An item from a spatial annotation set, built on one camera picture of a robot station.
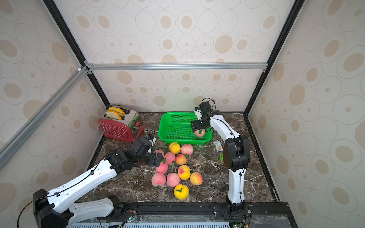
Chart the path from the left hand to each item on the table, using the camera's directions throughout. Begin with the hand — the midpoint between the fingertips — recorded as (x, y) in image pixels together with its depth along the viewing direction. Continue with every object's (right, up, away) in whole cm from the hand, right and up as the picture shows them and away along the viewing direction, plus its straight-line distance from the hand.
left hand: (159, 155), depth 75 cm
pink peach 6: (+7, -14, +4) cm, 16 cm away
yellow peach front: (+12, -19, -1) cm, 22 cm away
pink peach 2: (-3, -2, +21) cm, 22 cm away
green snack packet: (+37, -5, +17) cm, 41 cm away
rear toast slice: (-29, +25, +18) cm, 43 cm away
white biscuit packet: (+37, +2, +22) cm, 43 cm away
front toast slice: (-33, +23, +16) cm, 43 cm away
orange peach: (+20, -14, +4) cm, 25 cm away
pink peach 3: (+15, +1, +15) cm, 21 cm away
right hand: (+21, +15, +21) cm, 33 cm away
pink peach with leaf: (+1, -8, +6) cm, 10 cm away
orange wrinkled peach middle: (+11, -5, +12) cm, 17 cm away
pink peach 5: (-1, -13, +3) cm, 14 cm away
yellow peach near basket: (+7, +2, +17) cm, 18 cm away
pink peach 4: (+5, -3, +12) cm, 13 cm away
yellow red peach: (+13, -11, +6) cm, 18 cm away
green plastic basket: (+6, +14, +34) cm, 37 cm away
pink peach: (+24, +11, +25) cm, 36 cm away
